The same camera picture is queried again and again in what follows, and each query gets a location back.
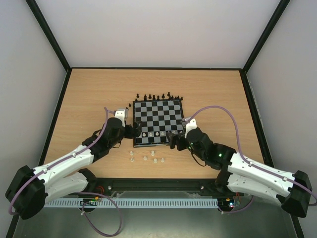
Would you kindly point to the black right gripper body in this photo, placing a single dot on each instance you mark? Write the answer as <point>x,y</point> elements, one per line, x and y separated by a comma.
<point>177,142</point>

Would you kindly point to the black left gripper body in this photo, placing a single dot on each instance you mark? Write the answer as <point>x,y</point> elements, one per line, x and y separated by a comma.
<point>130,134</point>

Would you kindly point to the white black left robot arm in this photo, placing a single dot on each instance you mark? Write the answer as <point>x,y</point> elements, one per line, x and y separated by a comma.
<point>31,189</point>

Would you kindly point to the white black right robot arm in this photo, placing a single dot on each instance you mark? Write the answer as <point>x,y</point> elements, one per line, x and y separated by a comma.
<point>239,174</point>

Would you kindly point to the black chess piece row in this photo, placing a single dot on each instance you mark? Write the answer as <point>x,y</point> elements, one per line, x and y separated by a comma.
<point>162,97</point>

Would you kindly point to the black white chessboard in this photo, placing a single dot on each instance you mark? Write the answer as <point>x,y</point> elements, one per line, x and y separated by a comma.
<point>157,116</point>

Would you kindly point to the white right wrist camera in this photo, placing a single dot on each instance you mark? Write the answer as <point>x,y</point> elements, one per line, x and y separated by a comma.
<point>188,124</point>

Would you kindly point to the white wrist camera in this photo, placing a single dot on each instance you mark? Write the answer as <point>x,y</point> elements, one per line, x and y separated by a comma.
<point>122,115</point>
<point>188,124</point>

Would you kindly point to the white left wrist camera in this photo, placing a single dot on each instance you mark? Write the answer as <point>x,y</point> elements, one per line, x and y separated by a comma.
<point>122,115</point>

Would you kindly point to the black front frame rail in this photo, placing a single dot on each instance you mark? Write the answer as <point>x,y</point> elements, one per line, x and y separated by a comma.
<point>105,186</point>

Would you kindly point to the white slotted cable duct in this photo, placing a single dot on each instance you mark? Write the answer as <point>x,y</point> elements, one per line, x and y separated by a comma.
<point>209,203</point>

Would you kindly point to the black frame post left rear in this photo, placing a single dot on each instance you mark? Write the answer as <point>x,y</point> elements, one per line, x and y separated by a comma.
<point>37,13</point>

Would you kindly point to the black frame post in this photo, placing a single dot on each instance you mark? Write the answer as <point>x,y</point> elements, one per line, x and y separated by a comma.
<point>37,13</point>
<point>278,12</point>

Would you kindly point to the black frame post right rear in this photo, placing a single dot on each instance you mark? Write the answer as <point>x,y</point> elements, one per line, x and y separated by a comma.
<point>278,12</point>

